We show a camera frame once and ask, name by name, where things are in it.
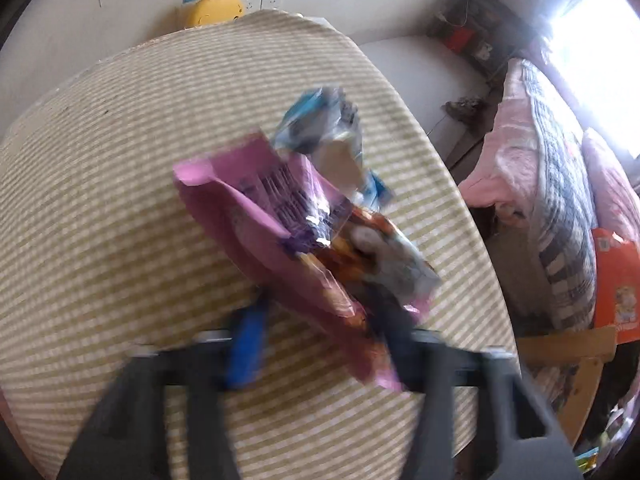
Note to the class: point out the red container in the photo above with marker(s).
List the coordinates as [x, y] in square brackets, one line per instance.
[460, 39]

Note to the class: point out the pink blanket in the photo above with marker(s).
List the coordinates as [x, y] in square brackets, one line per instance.
[615, 190]

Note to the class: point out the blue white snack wrapper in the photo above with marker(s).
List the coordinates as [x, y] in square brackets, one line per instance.
[305, 115]

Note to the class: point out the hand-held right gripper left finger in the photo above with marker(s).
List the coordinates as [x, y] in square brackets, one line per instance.
[247, 347]

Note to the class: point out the pink bed sheet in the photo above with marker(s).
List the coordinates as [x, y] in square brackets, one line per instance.
[500, 160]

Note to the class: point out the pair of shoes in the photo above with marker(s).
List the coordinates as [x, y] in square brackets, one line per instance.
[465, 109]

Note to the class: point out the dark metal rack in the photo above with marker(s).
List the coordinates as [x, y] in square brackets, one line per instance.
[480, 20]

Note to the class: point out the orange cardboard box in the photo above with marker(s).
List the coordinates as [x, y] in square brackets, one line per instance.
[617, 285]

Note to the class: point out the yellow duck stool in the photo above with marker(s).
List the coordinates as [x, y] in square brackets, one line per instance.
[212, 7]

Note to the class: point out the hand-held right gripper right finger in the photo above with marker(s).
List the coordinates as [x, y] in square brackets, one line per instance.
[395, 340]

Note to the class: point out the wooden chair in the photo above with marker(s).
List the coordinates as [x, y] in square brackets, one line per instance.
[565, 345]

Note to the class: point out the bright window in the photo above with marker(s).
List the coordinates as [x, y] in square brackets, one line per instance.
[600, 45]

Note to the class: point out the pink snack bag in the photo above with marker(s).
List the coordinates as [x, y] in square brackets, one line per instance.
[250, 210]

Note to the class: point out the bed with plaid quilt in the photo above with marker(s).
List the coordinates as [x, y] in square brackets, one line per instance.
[560, 200]

